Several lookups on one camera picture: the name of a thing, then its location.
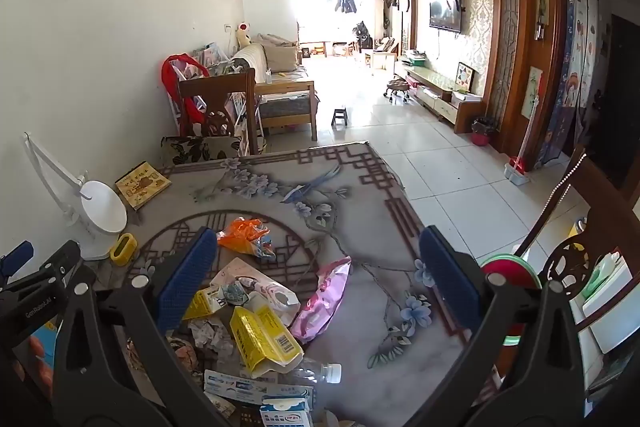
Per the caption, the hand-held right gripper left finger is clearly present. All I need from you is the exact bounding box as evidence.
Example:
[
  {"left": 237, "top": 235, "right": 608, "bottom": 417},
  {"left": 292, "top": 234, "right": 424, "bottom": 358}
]
[{"left": 50, "top": 227, "right": 231, "bottom": 427}]

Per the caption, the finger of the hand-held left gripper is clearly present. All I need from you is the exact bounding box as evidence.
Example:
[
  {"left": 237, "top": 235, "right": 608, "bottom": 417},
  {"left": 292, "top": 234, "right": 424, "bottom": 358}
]
[
  {"left": 0, "top": 241, "right": 35, "bottom": 278},
  {"left": 10, "top": 241, "right": 82, "bottom": 295}
]

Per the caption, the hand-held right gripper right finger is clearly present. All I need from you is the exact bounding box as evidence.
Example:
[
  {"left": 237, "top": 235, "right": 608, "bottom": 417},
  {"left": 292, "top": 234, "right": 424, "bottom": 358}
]
[{"left": 405, "top": 224, "right": 586, "bottom": 427}]

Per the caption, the pink white snack box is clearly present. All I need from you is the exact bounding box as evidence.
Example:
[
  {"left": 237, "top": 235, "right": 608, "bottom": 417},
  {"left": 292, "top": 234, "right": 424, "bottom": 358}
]
[{"left": 210, "top": 257, "right": 301, "bottom": 325}]

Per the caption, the blue white toothpaste box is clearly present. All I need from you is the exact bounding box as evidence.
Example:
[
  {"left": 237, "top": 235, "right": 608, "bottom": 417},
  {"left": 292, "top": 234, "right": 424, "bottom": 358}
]
[{"left": 202, "top": 369, "right": 316, "bottom": 408}]

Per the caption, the pink foil wrapper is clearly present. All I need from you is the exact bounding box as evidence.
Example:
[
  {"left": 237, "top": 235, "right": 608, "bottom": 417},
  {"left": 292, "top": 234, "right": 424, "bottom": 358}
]
[{"left": 289, "top": 257, "right": 352, "bottom": 344}]

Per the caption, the red trash bin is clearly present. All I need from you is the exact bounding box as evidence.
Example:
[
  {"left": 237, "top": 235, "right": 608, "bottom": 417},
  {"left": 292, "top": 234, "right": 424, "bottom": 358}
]
[{"left": 471, "top": 117, "right": 497, "bottom": 146}]

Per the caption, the person's left hand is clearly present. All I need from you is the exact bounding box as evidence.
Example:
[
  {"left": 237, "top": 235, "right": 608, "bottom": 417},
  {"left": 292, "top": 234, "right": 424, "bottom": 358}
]
[{"left": 22, "top": 334, "right": 57, "bottom": 403}]

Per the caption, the small yellow carton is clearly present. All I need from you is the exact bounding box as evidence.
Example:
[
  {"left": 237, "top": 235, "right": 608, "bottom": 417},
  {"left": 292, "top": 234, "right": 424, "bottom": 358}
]
[{"left": 182, "top": 287, "right": 228, "bottom": 322}]

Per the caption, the red green round stool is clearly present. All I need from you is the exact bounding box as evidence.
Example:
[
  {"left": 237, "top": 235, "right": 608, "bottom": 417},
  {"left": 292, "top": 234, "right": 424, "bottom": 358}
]
[{"left": 480, "top": 254, "right": 543, "bottom": 348}]

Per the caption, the orange plastic bag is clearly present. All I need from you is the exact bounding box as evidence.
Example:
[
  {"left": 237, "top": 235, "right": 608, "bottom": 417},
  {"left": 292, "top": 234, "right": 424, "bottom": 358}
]
[{"left": 216, "top": 217, "right": 277, "bottom": 263}]

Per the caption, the crumpled white paper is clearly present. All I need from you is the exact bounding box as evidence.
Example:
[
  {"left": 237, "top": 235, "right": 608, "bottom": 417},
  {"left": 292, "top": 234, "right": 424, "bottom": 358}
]
[{"left": 190, "top": 317, "right": 236, "bottom": 355}]

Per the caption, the yellow plastic holder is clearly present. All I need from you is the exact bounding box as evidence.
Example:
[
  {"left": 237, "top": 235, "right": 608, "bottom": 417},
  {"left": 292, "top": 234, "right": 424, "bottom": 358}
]
[{"left": 110, "top": 233, "right": 138, "bottom": 267}]

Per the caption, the brown printed wrapper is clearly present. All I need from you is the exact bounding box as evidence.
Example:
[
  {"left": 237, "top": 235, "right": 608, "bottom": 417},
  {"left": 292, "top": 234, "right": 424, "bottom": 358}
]
[{"left": 165, "top": 332, "right": 236, "bottom": 388}]

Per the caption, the large yellow carton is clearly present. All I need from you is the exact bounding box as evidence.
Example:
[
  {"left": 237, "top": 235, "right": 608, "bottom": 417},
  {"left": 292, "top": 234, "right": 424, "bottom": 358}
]
[{"left": 229, "top": 305, "right": 305, "bottom": 379}]

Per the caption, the yellow printed book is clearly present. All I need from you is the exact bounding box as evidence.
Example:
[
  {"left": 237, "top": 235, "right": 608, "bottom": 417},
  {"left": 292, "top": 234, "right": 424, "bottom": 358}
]
[{"left": 115, "top": 161, "right": 172, "bottom": 211}]

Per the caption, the floral seat cushion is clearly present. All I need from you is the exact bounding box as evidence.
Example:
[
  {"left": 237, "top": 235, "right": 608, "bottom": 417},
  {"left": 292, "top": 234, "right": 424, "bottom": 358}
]
[{"left": 160, "top": 135, "right": 243, "bottom": 166}]

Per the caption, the broom with dustpan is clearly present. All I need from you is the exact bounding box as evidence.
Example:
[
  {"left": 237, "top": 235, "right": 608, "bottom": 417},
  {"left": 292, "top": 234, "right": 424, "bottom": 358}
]
[{"left": 504, "top": 84, "right": 541, "bottom": 185}]

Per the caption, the clear plastic bottle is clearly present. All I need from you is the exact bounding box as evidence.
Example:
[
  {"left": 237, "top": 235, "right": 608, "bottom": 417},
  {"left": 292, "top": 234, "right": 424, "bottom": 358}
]
[{"left": 270, "top": 357, "right": 343, "bottom": 389}]

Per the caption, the carved wooden chair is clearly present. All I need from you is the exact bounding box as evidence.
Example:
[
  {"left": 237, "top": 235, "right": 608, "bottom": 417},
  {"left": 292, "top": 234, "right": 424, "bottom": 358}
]
[{"left": 515, "top": 147, "right": 640, "bottom": 358}]

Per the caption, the small blue white carton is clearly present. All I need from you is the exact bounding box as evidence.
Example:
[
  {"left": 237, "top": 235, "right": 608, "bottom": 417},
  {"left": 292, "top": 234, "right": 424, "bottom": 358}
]
[{"left": 259, "top": 394, "right": 315, "bottom": 427}]

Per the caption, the white plastic container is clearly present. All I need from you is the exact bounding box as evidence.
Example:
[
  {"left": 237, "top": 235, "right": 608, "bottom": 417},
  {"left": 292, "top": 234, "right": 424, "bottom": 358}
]
[{"left": 582, "top": 252, "right": 640, "bottom": 355}]

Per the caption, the white book rack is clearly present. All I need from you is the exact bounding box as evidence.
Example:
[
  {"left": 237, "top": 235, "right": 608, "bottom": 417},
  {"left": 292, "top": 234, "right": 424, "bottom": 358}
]
[{"left": 195, "top": 42, "right": 251, "bottom": 152}]

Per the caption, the wooden dining chair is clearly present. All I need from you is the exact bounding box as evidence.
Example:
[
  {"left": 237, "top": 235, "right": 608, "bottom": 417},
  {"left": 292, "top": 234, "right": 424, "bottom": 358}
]
[{"left": 161, "top": 68, "right": 261, "bottom": 165}]

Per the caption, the wooden sofa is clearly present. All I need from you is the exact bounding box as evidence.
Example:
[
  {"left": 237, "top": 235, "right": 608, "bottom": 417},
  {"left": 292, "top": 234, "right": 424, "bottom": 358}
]
[{"left": 232, "top": 34, "right": 319, "bottom": 142}]

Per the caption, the television cabinet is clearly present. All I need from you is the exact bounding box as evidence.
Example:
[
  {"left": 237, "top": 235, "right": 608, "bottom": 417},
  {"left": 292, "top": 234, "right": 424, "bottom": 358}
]
[{"left": 395, "top": 57, "right": 483, "bottom": 135}]

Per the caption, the colourful puzzle picture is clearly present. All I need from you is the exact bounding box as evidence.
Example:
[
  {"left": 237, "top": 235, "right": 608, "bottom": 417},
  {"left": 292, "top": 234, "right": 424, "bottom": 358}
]
[{"left": 455, "top": 62, "right": 475, "bottom": 94}]

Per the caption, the rolling stool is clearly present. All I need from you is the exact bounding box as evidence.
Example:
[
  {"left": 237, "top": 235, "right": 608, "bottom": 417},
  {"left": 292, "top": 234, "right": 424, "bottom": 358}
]
[{"left": 383, "top": 77, "right": 411, "bottom": 104}]

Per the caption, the red cloth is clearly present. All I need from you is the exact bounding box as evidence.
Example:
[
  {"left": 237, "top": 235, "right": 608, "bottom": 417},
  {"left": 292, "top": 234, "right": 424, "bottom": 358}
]
[{"left": 161, "top": 53, "right": 212, "bottom": 138}]

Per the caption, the printed door curtain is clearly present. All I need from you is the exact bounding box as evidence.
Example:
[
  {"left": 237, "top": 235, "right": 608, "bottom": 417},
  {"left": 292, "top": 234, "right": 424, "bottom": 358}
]
[{"left": 537, "top": 0, "right": 601, "bottom": 168}]

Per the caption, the beige pillow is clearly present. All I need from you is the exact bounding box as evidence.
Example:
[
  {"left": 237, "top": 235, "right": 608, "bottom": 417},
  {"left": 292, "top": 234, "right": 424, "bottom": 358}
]
[{"left": 262, "top": 43, "right": 299, "bottom": 72}]

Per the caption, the dark entrance door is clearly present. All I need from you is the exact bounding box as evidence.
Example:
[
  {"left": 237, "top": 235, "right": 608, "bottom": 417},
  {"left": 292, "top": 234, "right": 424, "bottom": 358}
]
[{"left": 595, "top": 14, "right": 640, "bottom": 188}]

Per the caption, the white kettle yellow handle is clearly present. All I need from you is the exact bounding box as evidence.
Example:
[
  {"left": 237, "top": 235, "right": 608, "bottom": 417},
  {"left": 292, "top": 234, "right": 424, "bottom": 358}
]
[{"left": 22, "top": 132, "right": 128, "bottom": 262}]

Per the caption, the white bead string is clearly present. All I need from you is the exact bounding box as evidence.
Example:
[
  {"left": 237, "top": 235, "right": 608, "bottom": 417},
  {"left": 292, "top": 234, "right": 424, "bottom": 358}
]
[{"left": 515, "top": 154, "right": 586, "bottom": 258}]

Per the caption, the bamboo wall scroll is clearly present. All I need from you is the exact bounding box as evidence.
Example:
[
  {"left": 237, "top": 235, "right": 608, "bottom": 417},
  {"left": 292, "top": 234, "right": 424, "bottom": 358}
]
[{"left": 521, "top": 67, "right": 544, "bottom": 120}]

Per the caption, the wall television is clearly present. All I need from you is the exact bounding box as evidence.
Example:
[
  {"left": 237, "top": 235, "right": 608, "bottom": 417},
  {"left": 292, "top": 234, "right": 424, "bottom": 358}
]
[{"left": 429, "top": 0, "right": 462, "bottom": 34}]

